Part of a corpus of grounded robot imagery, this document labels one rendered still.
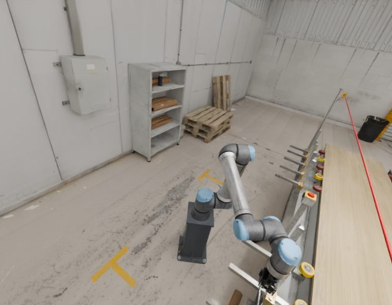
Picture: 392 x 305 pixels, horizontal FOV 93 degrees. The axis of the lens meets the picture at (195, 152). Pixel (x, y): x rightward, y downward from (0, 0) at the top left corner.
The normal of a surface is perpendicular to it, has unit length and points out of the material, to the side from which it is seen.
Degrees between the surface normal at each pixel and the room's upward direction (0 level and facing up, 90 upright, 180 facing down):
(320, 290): 0
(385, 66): 90
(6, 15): 90
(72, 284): 0
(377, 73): 90
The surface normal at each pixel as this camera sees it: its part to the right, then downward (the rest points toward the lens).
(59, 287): 0.15, -0.84
